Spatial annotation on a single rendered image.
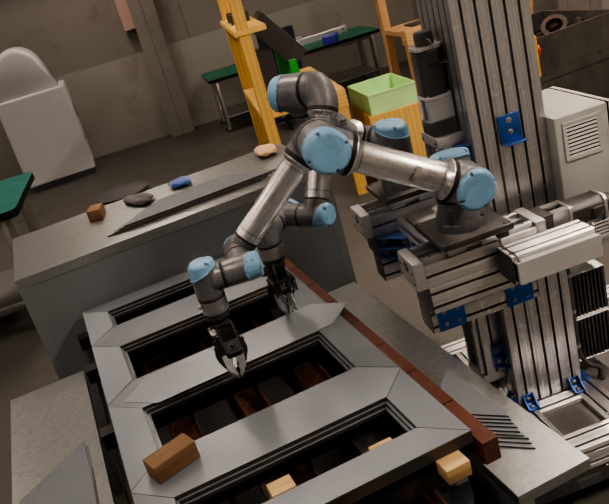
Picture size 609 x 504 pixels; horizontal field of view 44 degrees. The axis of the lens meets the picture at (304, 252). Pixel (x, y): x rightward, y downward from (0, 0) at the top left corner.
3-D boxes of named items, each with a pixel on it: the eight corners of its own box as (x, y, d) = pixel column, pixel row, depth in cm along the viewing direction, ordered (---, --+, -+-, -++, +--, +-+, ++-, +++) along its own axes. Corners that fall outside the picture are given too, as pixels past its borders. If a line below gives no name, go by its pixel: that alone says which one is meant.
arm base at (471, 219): (473, 208, 230) (468, 178, 226) (496, 222, 216) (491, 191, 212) (428, 224, 228) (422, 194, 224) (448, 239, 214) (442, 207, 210)
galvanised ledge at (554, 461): (520, 506, 169) (518, 496, 167) (309, 308, 284) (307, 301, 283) (591, 468, 174) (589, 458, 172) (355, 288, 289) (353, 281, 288)
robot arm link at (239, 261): (254, 240, 206) (216, 252, 206) (258, 254, 196) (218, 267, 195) (262, 265, 209) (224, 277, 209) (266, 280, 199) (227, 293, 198)
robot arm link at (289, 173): (304, 104, 207) (211, 247, 217) (312, 111, 197) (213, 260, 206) (338, 126, 210) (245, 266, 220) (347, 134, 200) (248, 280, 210)
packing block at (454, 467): (449, 486, 162) (446, 472, 161) (438, 473, 167) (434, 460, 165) (473, 474, 164) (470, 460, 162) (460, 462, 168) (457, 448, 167)
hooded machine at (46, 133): (101, 160, 953) (53, 34, 892) (100, 173, 888) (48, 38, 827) (34, 181, 943) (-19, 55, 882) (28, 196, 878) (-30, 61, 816)
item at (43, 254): (18, 290, 279) (14, 281, 277) (16, 247, 332) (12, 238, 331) (328, 173, 311) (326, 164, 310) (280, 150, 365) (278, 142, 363)
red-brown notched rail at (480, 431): (486, 465, 167) (482, 443, 164) (262, 258, 311) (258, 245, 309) (501, 457, 168) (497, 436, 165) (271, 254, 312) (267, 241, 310)
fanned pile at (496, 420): (494, 470, 177) (491, 457, 175) (413, 396, 212) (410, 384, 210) (537, 448, 180) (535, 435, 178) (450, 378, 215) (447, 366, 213)
